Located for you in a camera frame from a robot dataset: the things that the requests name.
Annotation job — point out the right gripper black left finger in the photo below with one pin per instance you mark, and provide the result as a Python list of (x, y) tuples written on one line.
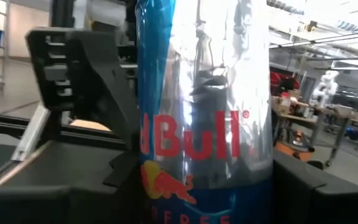
[(123, 199)]

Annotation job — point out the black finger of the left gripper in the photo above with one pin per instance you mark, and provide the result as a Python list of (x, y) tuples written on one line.
[(89, 77)]

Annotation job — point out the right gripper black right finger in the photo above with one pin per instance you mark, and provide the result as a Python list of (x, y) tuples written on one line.
[(291, 199)]

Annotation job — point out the blue silver Red Bull can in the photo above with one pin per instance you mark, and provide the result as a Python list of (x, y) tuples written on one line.
[(204, 93)]

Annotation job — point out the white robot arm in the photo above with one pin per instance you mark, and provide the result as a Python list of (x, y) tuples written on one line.
[(325, 87)]

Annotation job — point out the orange shop vacuum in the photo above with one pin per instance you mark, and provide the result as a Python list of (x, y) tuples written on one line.
[(294, 149)]

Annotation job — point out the wooden workbench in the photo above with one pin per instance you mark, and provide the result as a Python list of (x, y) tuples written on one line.
[(322, 113)]

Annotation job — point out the red equipment case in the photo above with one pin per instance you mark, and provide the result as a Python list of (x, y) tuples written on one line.
[(278, 81)]

